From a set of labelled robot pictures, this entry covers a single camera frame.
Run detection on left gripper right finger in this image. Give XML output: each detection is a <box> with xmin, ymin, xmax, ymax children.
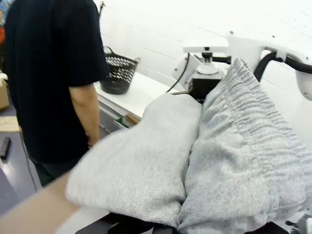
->
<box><xmin>285</xmin><ymin>212</ymin><xmax>312</xmax><ymax>234</ymax></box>

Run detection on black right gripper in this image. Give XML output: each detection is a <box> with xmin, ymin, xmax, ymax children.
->
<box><xmin>190</xmin><ymin>77</ymin><xmax>224</xmax><ymax>103</ymax></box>

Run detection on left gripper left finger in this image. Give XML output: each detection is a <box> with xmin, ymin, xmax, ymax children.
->
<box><xmin>75</xmin><ymin>215</ymin><xmax>177</xmax><ymax>234</ymax></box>

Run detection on grey training pants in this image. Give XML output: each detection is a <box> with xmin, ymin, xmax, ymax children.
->
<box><xmin>65</xmin><ymin>57</ymin><xmax>312</xmax><ymax>234</ymax></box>

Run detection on person's right forearm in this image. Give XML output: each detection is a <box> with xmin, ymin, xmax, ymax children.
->
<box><xmin>69</xmin><ymin>82</ymin><xmax>101</xmax><ymax>147</ymax></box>

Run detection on person's right hand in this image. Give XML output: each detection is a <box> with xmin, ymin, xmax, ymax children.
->
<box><xmin>85</xmin><ymin>131</ymin><xmax>99</xmax><ymax>148</ymax></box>

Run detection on white side table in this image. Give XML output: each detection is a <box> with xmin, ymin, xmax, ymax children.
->
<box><xmin>94</xmin><ymin>72</ymin><xmax>193</xmax><ymax>135</ymax></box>

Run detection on black plastic laundry basket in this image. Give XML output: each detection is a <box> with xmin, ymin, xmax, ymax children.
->
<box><xmin>99</xmin><ymin>46</ymin><xmax>141</xmax><ymax>95</ymax></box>

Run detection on person's dark trousers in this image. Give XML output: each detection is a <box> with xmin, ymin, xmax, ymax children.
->
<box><xmin>34</xmin><ymin>156</ymin><xmax>83</xmax><ymax>187</ymax></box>

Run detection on black power strip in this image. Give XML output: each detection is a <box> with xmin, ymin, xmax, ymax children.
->
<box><xmin>0</xmin><ymin>136</ymin><xmax>12</xmax><ymax>161</ymax></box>

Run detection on person torso black t-shirt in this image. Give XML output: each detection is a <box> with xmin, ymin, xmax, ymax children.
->
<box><xmin>4</xmin><ymin>0</ymin><xmax>110</xmax><ymax>164</ymax></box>

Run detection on light wooden board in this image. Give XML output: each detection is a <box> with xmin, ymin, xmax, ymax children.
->
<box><xmin>0</xmin><ymin>116</ymin><xmax>22</xmax><ymax>133</ymax></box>

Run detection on small cardboard box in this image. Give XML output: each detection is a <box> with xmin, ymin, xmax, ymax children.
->
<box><xmin>0</xmin><ymin>70</ymin><xmax>11</xmax><ymax>111</ymax></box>

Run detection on mannequin in floral shirt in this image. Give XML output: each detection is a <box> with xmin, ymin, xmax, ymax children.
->
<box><xmin>0</xmin><ymin>0</ymin><xmax>8</xmax><ymax>46</ymax></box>

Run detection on thin black right camera cable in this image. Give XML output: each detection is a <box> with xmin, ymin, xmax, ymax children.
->
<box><xmin>167</xmin><ymin>53</ymin><xmax>190</xmax><ymax>93</ymax></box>

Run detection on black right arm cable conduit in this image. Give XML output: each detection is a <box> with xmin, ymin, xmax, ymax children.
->
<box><xmin>253</xmin><ymin>52</ymin><xmax>312</xmax><ymax>82</ymax></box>

